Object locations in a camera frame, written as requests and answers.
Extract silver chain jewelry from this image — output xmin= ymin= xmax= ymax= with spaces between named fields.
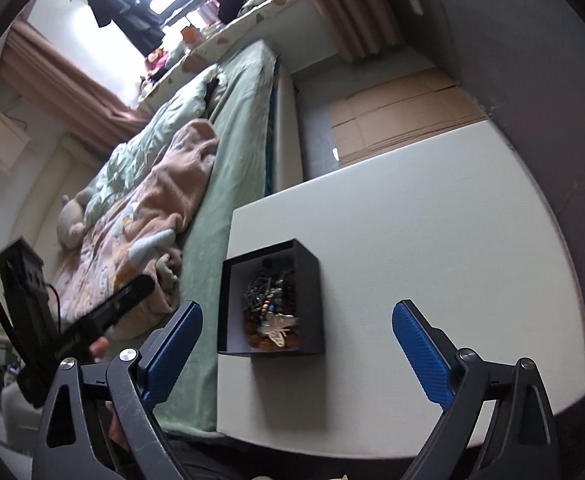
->
xmin=244 ymin=270 xmax=284 ymax=311

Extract black square jewelry box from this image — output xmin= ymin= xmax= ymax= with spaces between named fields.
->
xmin=216 ymin=240 xmax=325 ymax=358

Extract colourful beaded jewelry pile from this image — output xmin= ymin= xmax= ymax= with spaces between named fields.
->
xmin=242 ymin=257 xmax=300 ymax=352

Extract person's left hand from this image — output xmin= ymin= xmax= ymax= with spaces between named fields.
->
xmin=90 ymin=336 xmax=130 ymax=451

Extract beige plush toy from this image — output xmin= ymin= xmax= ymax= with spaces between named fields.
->
xmin=56 ymin=188 xmax=93 ymax=250

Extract white foam board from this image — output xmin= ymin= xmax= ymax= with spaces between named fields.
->
xmin=218 ymin=122 xmax=585 ymax=458

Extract pink fleece blanket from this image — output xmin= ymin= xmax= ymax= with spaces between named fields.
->
xmin=51 ymin=118 xmax=220 ymax=344

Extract green floral quilt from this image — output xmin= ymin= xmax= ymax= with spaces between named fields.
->
xmin=84 ymin=64 xmax=227 ymax=229

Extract left side pink curtain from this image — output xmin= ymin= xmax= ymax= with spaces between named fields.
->
xmin=0 ymin=18 xmax=150 ymax=153

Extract flattened cardboard sheet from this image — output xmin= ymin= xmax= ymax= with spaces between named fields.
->
xmin=331 ymin=68 xmax=486 ymax=167

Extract floral window sill cushion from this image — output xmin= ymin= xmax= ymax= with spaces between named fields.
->
xmin=136 ymin=0 xmax=299 ymax=113

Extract dark hanging clothes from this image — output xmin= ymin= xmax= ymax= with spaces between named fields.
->
xmin=86 ymin=0 xmax=164 ymax=58

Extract brown pink curtain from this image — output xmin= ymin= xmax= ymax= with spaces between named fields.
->
xmin=311 ymin=0 xmax=404 ymax=63

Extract cream bed frame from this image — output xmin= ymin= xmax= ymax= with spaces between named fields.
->
xmin=272 ymin=60 xmax=303 ymax=193

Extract white wall socket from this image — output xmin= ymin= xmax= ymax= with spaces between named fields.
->
xmin=409 ymin=0 xmax=424 ymax=16

